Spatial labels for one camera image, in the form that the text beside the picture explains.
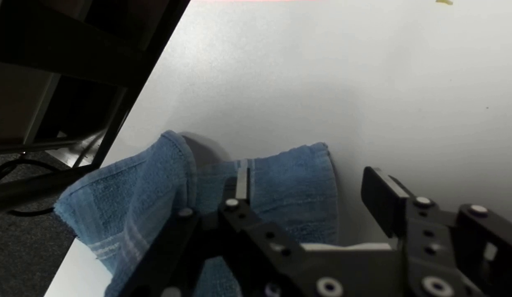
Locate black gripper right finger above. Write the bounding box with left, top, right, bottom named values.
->
left=360, top=165, right=512, bottom=297

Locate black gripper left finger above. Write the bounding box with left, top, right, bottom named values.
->
left=119, top=158, right=345, bottom=297

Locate blue checked cloth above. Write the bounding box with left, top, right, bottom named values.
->
left=53, top=128, right=340, bottom=297

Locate black floor cable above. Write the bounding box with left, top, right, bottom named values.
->
left=0, top=155, right=67, bottom=218

